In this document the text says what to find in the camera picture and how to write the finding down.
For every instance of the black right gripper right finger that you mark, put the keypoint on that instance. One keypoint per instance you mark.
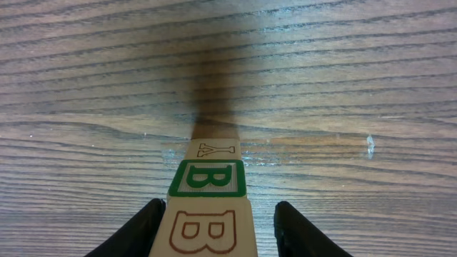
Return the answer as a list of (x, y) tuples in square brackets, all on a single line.
[(296, 236)]

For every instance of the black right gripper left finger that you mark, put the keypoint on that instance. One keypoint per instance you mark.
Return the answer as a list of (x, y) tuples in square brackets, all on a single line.
[(136, 237)]

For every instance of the red letter wooden block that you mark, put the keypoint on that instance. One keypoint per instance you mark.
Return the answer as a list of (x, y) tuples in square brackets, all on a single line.
[(206, 227)]

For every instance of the blue X letter block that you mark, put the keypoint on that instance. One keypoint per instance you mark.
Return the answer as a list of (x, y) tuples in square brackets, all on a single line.
[(213, 149)]

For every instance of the wooden block green side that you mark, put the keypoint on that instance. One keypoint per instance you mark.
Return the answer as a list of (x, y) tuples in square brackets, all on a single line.
[(209, 178)]

